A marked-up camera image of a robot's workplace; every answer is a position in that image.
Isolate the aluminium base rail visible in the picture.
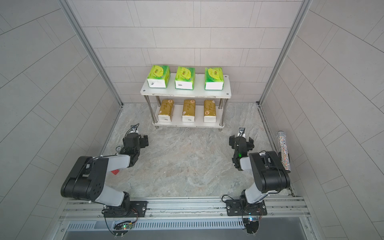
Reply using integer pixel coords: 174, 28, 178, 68
59, 196, 310, 223

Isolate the right controller circuit board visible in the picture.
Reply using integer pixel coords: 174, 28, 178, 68
242, 218, 260, 235

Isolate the gold tissue pack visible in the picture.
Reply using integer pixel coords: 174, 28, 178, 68
204, 100, 217, 123
182, 100, 196, 123
158, 99, 174, 122

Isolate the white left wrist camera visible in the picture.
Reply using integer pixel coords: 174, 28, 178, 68
129, 125, 139, 134

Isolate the white two-tier metal shelf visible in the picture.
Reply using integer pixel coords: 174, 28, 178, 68
141, 74, 232, 130

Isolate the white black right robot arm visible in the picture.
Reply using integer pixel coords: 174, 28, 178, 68
229, 133, 291, 210

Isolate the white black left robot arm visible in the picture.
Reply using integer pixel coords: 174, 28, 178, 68
61, 129, 149, 207

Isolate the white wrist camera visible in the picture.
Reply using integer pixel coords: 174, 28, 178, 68
238, 127, 245, 137
129, 125, 139, 134

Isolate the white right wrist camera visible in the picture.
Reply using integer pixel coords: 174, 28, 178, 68
238, 127, 245, 137

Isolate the green tissue pack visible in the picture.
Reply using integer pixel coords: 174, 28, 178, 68
175, 67, 196, 90
205, 67, 224, 91
147, 65, 171, 88

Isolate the left controller circuit board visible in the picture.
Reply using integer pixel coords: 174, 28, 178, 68
112, 221, 136, 237

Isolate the aluminium corner frame post left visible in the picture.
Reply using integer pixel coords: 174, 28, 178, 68
58, 0, 124, 108

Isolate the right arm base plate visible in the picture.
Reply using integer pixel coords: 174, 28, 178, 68
224, 199, 268, 216

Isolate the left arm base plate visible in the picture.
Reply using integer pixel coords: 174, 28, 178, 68
102, 201, 148, 218

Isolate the aluminium corner frame post right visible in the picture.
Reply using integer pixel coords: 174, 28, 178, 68
258, 0, 312, 106

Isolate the glitter tube on stand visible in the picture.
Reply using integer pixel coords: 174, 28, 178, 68
276, 131, 291, 173

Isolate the aluminium corner frame post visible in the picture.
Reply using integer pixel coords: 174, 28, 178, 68
58, 0, 124, 108
258, 0, 312, 106

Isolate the controller circuit board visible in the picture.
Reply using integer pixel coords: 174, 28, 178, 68
112, 221, 136, 237
242, 218, 260, 235

